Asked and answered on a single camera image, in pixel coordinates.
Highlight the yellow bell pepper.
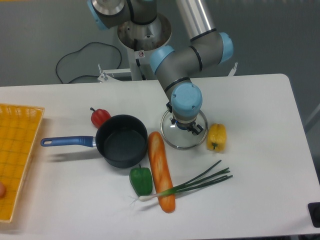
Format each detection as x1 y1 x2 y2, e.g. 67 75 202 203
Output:
206 123 227 152

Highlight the red bell pepper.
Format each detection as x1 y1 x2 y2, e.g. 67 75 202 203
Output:
90 107 111 129

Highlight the yellow woven basket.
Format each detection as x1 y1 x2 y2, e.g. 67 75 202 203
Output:
0 103 45 223

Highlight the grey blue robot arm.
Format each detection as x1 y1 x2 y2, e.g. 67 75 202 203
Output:
87 0 234 136

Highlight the black device at table edge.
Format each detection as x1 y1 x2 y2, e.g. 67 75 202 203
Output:
307 202 320 228

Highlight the baguette bread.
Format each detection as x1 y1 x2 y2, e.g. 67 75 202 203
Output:
147 131 176 214

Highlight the green bell pepper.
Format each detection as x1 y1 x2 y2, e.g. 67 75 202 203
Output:
129 165 153 197

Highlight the green spring onion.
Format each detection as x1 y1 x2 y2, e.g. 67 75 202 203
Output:
132 160 233 203

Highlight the glass lid blue knob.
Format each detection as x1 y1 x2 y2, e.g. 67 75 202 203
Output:
160 110 208 150

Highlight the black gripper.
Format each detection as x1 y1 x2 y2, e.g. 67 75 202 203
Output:
166 101 204 136

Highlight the black cable on floor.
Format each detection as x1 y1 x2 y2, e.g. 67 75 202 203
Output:
55 41 123 84

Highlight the dark saucepan blue handle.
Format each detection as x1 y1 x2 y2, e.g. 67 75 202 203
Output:
40 114 148 169

